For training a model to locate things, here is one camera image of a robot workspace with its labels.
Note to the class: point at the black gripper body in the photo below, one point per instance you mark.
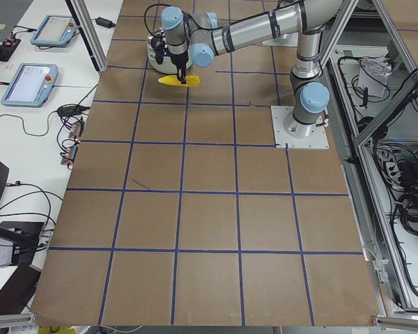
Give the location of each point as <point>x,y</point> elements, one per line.
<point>178,60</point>

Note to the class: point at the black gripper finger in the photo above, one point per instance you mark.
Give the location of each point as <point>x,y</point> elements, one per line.
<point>179,73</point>
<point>183,75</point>

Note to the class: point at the yellow corn cob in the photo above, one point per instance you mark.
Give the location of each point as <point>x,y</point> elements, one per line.
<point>172,80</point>

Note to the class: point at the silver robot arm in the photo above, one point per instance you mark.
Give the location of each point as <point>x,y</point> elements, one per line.
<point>197,39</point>

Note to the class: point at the pale green steel pot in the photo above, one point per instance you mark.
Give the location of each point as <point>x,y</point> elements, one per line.
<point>159,56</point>

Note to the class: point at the black power adapter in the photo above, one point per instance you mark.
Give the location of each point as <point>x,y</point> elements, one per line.
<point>100,21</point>

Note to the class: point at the upper teach pendant tablet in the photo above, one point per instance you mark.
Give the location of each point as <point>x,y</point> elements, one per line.
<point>54,31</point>

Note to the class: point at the teach pendant tablet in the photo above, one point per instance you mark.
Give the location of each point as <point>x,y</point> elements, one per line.
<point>31,85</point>
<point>54,31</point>

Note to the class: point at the lower teach pendant tablet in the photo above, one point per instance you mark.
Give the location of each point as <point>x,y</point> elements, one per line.
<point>31,85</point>

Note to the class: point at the white crumpled paper box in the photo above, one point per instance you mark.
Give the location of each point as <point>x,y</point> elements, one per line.
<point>373,75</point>

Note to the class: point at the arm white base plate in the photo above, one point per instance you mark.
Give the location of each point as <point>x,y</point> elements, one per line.
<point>285,40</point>
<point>288,133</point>

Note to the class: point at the aluminium frame post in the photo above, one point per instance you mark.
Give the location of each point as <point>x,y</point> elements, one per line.
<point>84,23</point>

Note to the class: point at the black camera stand base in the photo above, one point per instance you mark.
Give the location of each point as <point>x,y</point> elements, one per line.
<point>19,241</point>

